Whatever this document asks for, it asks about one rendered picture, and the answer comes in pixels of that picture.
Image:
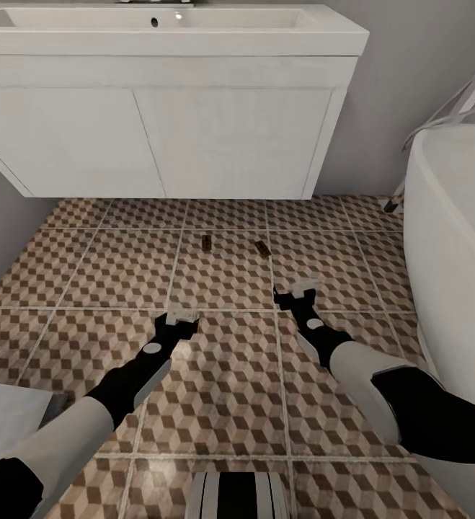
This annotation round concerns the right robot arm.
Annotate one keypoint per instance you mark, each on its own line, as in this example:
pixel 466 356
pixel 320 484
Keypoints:
pixel 404 404

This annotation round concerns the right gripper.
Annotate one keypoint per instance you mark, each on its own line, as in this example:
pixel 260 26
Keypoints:
pixel 287 300

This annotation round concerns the robot trunk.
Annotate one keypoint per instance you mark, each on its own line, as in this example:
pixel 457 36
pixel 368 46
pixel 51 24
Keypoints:
pixel 237 495

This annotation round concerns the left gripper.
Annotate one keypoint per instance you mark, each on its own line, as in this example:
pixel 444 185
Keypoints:
pixel 181 331

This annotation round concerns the furniture sink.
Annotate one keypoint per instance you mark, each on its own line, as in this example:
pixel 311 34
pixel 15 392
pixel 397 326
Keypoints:
pixel 220 100

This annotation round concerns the serving cart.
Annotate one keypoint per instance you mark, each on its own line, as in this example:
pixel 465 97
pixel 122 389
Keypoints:
pixel 22 410

